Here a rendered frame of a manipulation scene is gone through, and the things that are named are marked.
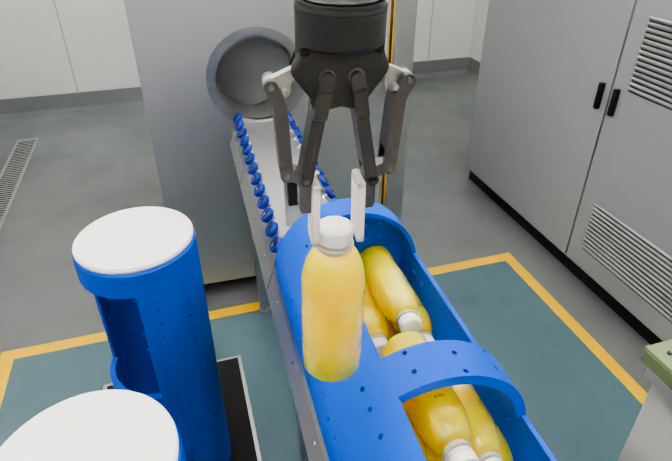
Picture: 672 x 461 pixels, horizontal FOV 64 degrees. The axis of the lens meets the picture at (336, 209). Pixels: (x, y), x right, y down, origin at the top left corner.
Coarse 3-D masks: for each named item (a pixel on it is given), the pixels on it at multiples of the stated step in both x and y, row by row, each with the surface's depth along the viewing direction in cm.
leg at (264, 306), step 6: (252, 240) 238; (258, 264) 240; (258, 270) 242; (258, 276) 244; (258, 282) 246; (258, 288) 247; (264, 288) 248; (258, 294) 250; (264, 294) 250; (258, 300) 256; (264, 300) 252; (264, 306) 254; (264, 312) 255
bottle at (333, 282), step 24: (312, 264) 56; (336, 264) 55; (360, 264) 57; (312, 288) 56; (336, 288) 55; (360, 288) 57; (312, 312) 58; (336, 312) 57; (360, 312) 59; (312, 336) 60; (336, 336) 59; (360, 336) 62; (312, 360) 62; (336, 360) 61
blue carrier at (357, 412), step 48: (288, 240) 103; (384, 240) 112; (288, 288) 97; (432, 288) 102; (336, 384) 74; (384, 384) 68; (432, 384) 67; (480, 384) 69; (336, 432) 71; (384, 432) 64; (528, 432) 75
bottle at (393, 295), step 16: (368, 256) 105; (384, 256) 104; (368, 272) 102; (384, 272) 100; (400, 272) 101; (384, 288) 97; (400, 288) 96; (384, 304) 95; (400, 304) 94; (416, 304) 95
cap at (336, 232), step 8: (328, 216) 56; (336, 216) 56; (320, 224) 55; (328, 224) 55; (336, 224) 55; (344, 224) 55; (352, 224) 55; (320, 232) 54; (328, 232) 54; (336, 232) 54; (344, 232) 54; (352, 232) 55; (320, 240) 54; (328, 240) 54; (336, 240) 54; (344, 240) 54; (328, 248) 54; (336, 248) 54; (344, 248) 55
